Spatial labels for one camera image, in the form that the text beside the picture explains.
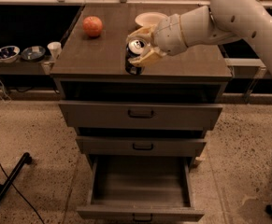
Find top grey drawer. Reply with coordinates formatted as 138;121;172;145
59;100;222;131

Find white bowl on counter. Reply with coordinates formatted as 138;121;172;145
135;12;166;27

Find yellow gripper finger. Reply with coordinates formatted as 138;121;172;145
128;46;167;67
126;25;156;44

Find dark pepsi can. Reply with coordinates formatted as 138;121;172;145
125;38;146;76

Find black floor cable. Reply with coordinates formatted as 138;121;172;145
0;145;46;224

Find black stand leg left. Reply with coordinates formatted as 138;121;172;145
0;152;32;202

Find red apple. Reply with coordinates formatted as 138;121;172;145
82;16;103;37

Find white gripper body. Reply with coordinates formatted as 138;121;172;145
153;14;188;56

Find dark blue bowl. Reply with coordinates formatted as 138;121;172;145
21;46;46;62

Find white paper cup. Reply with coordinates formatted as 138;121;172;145
48;42;62;60

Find middle grey drawer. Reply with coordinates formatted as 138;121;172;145
76;136;206;157

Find grey side shelf right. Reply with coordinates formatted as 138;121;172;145
225;58;272;79

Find blue white bowl left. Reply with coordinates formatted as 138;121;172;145
0;46;20;63

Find grey drawer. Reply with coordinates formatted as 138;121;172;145
59;100;222;131
76;136;206;157
77;155;204;224

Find bottom grey drawer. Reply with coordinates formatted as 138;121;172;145
77;155;204;224

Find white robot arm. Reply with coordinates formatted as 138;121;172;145
126;0;272;75

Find grey side shelf left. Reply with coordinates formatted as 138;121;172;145
0;56;54;76

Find grey side shelf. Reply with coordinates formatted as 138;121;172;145
0;56;54;76
225;58;272;79

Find grey drawer cabinet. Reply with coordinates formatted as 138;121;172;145
50;3;234;170

